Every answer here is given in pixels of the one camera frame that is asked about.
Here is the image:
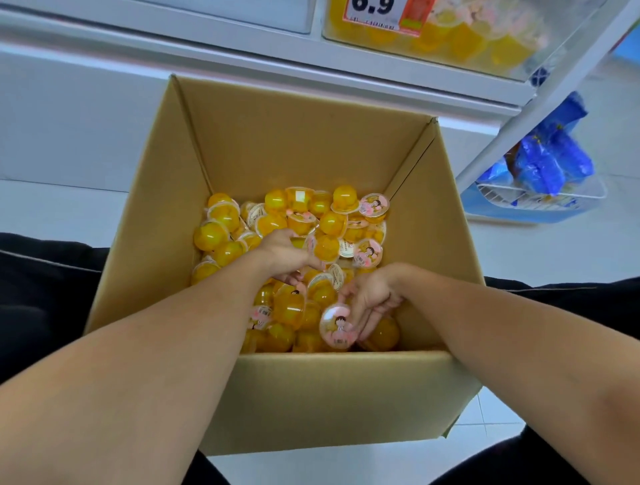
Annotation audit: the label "pink-lidded single jelly cup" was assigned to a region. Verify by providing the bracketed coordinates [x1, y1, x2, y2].
[319, 303, 359, 349]

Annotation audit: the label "person's right forearm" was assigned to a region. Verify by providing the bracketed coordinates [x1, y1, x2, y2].
[395, 265, 640, 485]

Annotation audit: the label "white shelf unit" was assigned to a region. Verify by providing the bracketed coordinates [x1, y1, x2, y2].
[0, 0, 640, 194]

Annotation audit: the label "heap of mixed jelly sweets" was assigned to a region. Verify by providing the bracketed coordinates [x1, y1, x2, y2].
[327, 0, 551, 71]

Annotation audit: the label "clear plastic bin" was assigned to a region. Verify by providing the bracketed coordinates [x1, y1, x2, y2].
[322, 0, 610, 84]

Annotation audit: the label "red and white price tag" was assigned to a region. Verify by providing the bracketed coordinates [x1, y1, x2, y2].
[342, 0, 437, 38]

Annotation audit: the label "brown cardboard box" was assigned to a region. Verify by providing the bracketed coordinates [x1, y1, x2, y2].
[84, 74, 486, 456]

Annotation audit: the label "pile of yellow jelly cups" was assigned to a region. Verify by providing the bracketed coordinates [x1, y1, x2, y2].
[191, 185, 402, 354]

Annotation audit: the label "person's right hand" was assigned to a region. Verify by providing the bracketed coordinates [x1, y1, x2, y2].
[340, 263, 406, 343]

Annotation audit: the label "blue snack packet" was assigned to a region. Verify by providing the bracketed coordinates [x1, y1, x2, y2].
[514, 135, 567, 197]
[536, 91, 589, 142]
[476, 159, 515, 187]
[549, 129, 596, 184]

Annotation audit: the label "black trousers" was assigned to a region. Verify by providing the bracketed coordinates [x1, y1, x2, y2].
[0, 232, 640, 485]

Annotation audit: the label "person's left forearm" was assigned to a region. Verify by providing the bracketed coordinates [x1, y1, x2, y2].
[0, 246, 273, 485]

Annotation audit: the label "white wire basket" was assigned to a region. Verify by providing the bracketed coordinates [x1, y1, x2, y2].
[460, 175, 609, 224]

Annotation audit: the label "person's left hand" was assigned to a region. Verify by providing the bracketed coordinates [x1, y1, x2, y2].
[255, 228, 324, 287]

